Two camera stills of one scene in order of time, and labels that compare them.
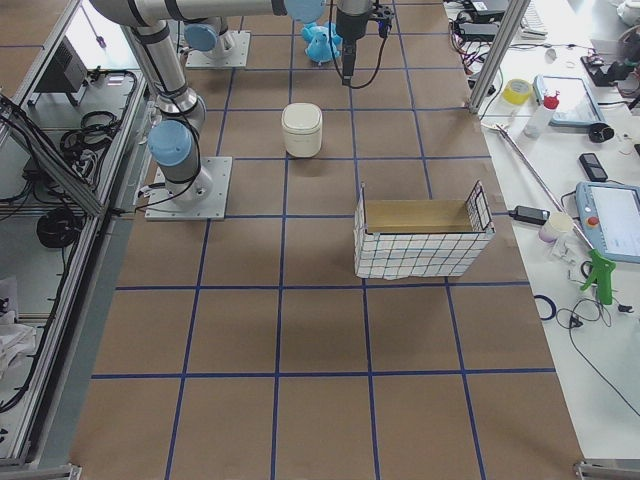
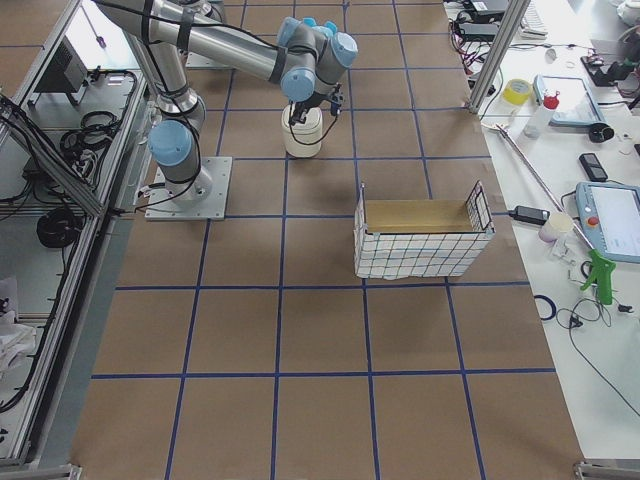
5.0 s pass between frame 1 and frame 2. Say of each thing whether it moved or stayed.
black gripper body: moved
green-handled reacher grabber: stayed
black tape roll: stayed
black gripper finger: moved
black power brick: stayed
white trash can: stayed
